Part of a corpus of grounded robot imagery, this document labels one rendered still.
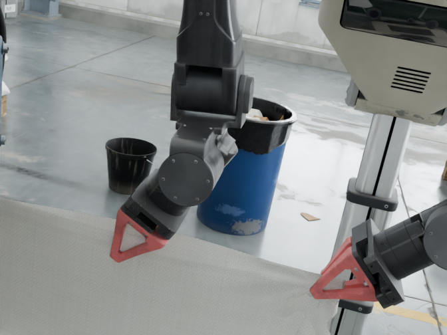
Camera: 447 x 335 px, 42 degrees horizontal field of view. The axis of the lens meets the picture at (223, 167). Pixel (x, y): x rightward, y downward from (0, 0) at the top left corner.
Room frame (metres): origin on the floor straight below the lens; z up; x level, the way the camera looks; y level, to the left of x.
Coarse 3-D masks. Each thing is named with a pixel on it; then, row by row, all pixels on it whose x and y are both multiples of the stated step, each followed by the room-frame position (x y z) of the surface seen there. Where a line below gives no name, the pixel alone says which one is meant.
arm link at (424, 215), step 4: (444, 200) 0.60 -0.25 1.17; (436, 204) 0.60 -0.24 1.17; (440, 204) 0.59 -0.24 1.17; (444, 204) 0.59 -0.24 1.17; (428, 208) 0.60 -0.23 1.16; (432, 208) 0.59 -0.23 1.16; (436, 208) 0.59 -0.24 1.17; (420, 212) 0.60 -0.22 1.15; (424, 212) 0.59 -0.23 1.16; (428, 212) 0.59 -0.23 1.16; (432, 212) 0.58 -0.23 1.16; (420, 216) 0.59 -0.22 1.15; (424, 216) 0.59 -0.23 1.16; (428, 216) 0.58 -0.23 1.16; (424, 220) 0.58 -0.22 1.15; (424, 224) 0.58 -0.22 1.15; (424, 228) 0.58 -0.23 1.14
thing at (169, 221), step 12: (156, 168) 0.68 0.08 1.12; (156, 180) 0.61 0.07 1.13; (144, 192) 0.61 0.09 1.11; (156, 192) 0.61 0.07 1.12; (132, 204) 0.58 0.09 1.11; (144, 204) 0.59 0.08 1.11; (156, 204) 0.60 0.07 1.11; (168, 204) 0.60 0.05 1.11; (156, 216) 0.59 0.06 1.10; (168, 216) 0.60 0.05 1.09; (180, 216) 0.62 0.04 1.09; (168, 228) 0.58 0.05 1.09
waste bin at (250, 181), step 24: (264, 120) 2.72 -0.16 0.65; (288, 120) 2.79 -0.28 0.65; (240, 144) 2.71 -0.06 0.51; (264, 144) 2.72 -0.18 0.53; (240, 168) 2.72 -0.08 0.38; (264, 168) 2.75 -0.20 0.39; (216, 192) 2.76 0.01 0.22; (240, 192) 2.73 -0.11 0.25; (264, 192) 2.78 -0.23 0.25; (216, 216) 2.75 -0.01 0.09; (240, 216) 2.74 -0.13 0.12; (264, 216) 2.82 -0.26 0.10
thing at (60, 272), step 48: (0, 240) 0.66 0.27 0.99; (48, 240) 0.64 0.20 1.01; (96, 240) 0.63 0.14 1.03; (144, 240) 0.62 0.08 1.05; (192, 240) 0.64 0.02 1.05; (0, 288) 0.66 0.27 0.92; (48, 288) 0.64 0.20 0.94; (96, 288) 0.63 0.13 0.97; (144, 288) 0.62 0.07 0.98; (192, 288) 0.61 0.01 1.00; (240, 288) 0.61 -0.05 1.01; (288, 288) 0.61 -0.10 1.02; (336, 288) 0.60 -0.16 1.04
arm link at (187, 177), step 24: (240, 96) 0.61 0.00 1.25; (192, 120) 0.60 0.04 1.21; (216, 120) 0.60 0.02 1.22; (240, 120) 0.61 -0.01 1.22; (192, 144) 0.53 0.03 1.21; (168, 168) 0.53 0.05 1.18; (192, 168) 0.53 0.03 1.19; (216, 168) 0.55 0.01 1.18; (168, 192) 0.53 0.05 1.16; (192, 192) 0.53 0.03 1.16
